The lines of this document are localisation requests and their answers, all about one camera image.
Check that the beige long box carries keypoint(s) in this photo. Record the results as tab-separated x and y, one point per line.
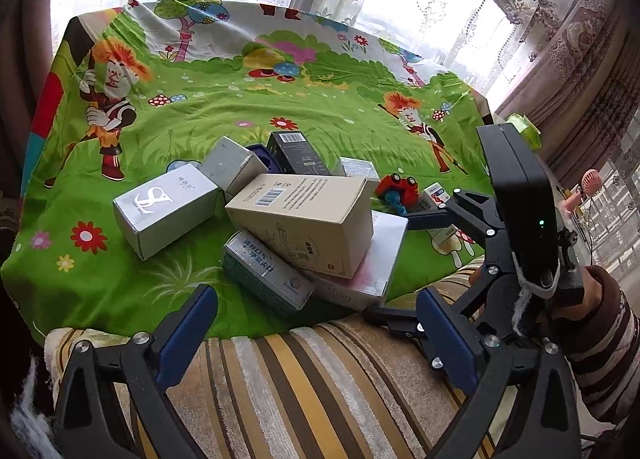
300	219

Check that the white medicine box red mark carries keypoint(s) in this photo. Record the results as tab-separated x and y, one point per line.
436	194

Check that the black box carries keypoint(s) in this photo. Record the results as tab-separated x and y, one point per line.
297	154

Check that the silver box with logo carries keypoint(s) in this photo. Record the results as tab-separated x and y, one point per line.
165	214

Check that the navy blue box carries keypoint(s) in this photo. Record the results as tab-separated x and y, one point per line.
261	156

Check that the red toy car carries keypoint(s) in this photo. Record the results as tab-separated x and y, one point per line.
397	189

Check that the teal green box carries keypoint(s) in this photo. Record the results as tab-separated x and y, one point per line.
265	279

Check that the brown patterned curtain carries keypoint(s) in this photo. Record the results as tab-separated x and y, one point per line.
575	64
35	39

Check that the small white box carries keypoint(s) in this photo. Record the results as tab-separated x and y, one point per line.
357	169

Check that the striped plush towel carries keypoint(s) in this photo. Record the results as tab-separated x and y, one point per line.
310	389

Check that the white fluffy cloth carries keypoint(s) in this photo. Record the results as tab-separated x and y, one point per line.
27	414

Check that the plain grey box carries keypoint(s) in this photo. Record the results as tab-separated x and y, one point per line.
232	166

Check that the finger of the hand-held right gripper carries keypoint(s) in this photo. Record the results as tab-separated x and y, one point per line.
470	211
390	319

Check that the person's right forearm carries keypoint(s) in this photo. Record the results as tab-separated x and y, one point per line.
605	354

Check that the pink handheld fan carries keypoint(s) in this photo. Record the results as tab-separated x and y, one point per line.
591	179

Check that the white pink box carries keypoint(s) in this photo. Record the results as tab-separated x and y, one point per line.
365	269

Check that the cartoon printed green blanket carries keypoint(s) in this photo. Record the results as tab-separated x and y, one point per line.
200	104

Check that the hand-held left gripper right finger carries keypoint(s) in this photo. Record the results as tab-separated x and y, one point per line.
445	339

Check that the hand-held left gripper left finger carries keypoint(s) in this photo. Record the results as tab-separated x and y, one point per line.
187	334

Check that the green tissue pack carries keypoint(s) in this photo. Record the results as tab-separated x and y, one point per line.
525	129

